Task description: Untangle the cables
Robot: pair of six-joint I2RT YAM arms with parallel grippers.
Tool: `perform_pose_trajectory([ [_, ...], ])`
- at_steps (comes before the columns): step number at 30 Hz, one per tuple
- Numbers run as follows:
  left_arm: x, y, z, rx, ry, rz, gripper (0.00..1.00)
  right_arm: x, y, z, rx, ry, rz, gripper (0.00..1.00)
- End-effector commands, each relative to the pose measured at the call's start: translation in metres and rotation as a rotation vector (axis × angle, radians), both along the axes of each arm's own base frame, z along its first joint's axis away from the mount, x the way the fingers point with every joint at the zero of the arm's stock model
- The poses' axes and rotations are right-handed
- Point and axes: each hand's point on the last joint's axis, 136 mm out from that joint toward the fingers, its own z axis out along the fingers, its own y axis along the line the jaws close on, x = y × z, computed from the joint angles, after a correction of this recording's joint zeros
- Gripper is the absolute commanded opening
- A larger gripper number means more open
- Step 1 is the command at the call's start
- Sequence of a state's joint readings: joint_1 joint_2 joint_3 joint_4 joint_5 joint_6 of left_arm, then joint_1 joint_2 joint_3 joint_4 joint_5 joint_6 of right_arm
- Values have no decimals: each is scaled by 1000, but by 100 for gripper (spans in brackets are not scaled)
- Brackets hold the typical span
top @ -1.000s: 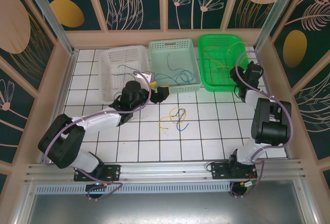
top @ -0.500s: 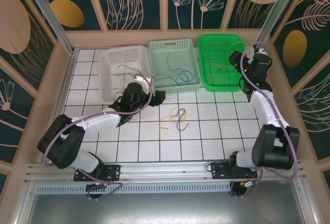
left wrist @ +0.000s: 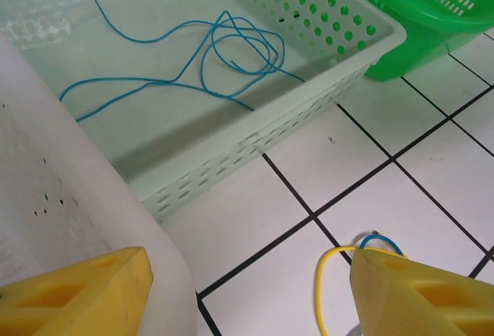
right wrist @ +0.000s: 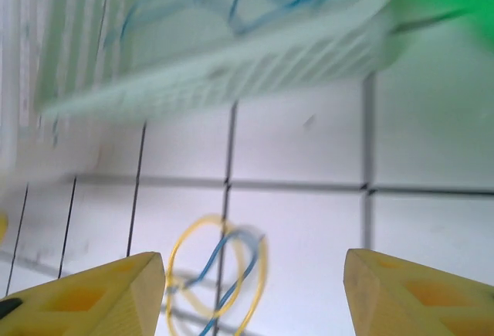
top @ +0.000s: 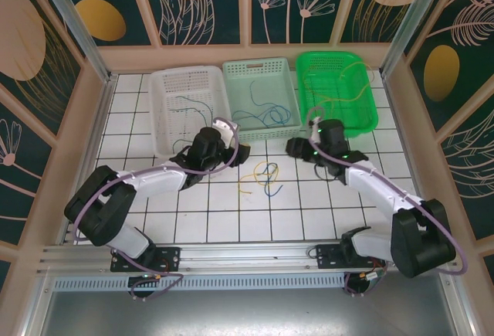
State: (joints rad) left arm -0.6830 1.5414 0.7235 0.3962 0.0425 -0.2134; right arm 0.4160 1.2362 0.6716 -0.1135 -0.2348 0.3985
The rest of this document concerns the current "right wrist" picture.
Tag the yellow blue rubber band pile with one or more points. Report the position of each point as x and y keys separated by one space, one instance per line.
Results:
x=216 y=255
x=181 y=241

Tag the white plastic basket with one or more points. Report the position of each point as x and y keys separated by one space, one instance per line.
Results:
x=15 y=81

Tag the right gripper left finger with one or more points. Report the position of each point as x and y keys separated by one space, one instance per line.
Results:
x=116 y=297

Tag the pale mint plastic basket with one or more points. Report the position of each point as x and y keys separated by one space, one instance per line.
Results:
x=270 y=69

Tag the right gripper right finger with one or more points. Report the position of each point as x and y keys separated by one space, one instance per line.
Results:
x=405 y=301

